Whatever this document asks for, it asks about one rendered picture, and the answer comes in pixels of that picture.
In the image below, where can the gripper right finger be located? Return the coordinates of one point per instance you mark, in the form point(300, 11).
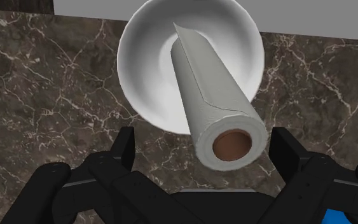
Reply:
point(315, 186)

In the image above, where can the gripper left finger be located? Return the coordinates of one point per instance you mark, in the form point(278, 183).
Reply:
point(104, 186)

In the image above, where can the white bowl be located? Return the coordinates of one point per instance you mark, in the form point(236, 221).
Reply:
point(154, 71)

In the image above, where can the white paper towel roll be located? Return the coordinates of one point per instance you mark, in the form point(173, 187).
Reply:
point(209, 108)

